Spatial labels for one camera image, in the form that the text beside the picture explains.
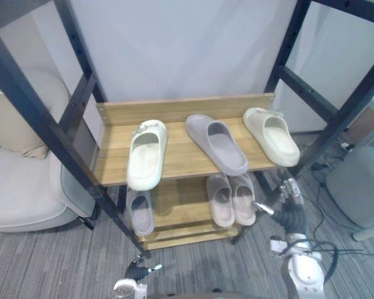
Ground robot's left hand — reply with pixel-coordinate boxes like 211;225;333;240
125;254;163;280

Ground grey closed-toe slipper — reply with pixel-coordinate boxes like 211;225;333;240
185;113;249;176
126;186;155;237

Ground narrow wooden shelf board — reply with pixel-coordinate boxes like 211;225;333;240
124;173;259;252

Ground robot's dark torso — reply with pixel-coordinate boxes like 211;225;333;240
148;291;289;299

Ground cream rubber slide slipper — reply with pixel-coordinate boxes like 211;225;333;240
242;107;300;166
126;119;168;192

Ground beige closed-toe slipper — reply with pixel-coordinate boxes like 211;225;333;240
229;173;257;225
206;174;236;229

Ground wide wooden shelf board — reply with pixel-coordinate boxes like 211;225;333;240
93;92;300;187

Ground cream upholstered armchair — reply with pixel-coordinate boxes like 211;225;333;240
0;67;97;234

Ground beige cushion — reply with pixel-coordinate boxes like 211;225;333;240
0;87;49;160

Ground grey upholstered ottoman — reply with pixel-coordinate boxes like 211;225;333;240
325;145;374;242

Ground white power strip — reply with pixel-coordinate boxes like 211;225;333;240
339;141;358;153

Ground brown wooden cabinet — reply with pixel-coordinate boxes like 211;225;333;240
339;84;374;151

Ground black floor cable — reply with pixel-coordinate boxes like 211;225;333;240
311;179;328;240
330;247;374;258

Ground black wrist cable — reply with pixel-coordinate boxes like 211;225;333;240
308;239;339;283

